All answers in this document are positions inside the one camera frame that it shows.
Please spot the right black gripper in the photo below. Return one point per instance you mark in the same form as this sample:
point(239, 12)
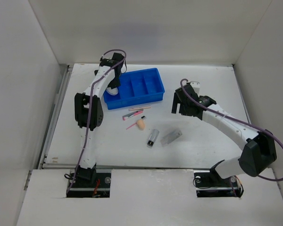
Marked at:
point(176, 100)

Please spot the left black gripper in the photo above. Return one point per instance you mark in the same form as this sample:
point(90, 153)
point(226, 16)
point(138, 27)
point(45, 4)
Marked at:
point(114, 84)

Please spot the round beige powder puff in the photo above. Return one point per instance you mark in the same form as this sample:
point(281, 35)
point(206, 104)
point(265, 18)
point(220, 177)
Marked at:
point(113, 91)

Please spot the beige makeup sponge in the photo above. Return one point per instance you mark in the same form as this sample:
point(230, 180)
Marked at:
point(141, 124)

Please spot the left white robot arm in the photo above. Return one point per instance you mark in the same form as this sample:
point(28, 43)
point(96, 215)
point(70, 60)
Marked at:
point(88, 107)

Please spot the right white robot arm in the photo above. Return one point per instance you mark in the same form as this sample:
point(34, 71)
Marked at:
point(258, 149)

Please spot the pink makeup brush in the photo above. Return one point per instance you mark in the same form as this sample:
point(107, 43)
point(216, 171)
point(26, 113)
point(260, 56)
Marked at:
point(140, 111)

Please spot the blue plastic organizer tray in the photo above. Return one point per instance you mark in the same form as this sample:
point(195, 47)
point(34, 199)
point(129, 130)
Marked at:
point(137, 87)

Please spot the houndstooth pattern pencil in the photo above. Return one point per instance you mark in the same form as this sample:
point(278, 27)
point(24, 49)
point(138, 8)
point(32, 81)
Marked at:
point(130, 114)

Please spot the beige cosmetic stick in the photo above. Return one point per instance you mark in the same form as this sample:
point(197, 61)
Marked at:
point(139, 108)

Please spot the pink eyebrow comb brush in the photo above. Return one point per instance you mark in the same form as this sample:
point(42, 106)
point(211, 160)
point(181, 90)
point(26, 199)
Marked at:
point(143, 117)

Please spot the clear tube black cap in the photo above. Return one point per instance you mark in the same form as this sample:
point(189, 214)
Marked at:
point(153, 137)

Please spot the clear plastic bottle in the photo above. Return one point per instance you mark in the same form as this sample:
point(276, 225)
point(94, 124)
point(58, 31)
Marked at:
point(170, 137)

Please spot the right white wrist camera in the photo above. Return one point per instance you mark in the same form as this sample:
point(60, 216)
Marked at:
point(196, 86)

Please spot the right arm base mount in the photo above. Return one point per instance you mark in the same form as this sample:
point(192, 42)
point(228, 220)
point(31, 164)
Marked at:
point(210, 185)

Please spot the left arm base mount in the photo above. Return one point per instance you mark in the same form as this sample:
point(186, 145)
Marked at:
point(89, 183)

